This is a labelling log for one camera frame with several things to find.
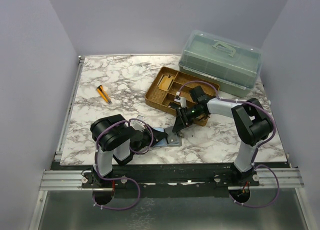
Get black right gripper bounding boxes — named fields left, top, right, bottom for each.
left=172, top=104, right=204, bottom=133

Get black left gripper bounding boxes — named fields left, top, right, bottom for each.
left=132, top=125, right=168, bottom=155

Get grey card holder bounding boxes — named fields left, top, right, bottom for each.
left=153, top=126, right=182, bottom=147

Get yellow cards in tray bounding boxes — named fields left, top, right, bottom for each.
left=157, top=75, right=175, bottom=91

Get woven wicker divided tray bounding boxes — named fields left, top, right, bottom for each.
left=144, top=67, right=220, bottom=115

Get orange utility knife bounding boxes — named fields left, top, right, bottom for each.
left=96, top=85, right=112, bottom=104

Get clear green plastic toolbox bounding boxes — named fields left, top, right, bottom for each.
left=178, top=30, right=262, bottom=98

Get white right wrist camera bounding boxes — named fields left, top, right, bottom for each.
left=174, top=91, right=187, bottom=108

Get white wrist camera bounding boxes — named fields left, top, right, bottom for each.
left=174, top=91, right=187, bottom=108
left=131, top=115, right=145, bottom=131

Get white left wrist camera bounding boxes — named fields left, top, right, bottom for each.
left=131, top=115, right=145, bottom=131

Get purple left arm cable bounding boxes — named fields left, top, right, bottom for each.
left=94, top=118, right=155, bottom=211

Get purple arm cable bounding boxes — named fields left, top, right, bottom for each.
left=94, top=118, right=155, bottom=211
left=177, top=80, right=280, bottom=208

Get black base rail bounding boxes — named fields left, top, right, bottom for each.
left=49, top=161, right=266, bottom=199

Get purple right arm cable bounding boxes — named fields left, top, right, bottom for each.
left=177, top=80, right=280, bottom=208

